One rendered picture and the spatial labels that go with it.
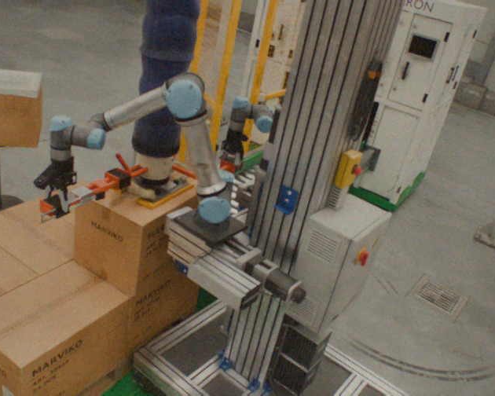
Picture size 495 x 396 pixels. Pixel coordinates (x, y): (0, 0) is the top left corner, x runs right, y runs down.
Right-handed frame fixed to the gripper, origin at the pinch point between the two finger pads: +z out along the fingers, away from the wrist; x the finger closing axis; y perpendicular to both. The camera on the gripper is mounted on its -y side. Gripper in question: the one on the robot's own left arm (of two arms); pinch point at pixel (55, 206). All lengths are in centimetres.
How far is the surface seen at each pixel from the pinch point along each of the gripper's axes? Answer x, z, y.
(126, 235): -11.1, 21.9, 30.3
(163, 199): -13, 11, 53
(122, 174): -0.5, -1.6, 37.1
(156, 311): -19, 76, 51
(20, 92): 128, 7, 85
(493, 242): -180, 102, 361
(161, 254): -19, 37, 48
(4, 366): -4, 61, -30
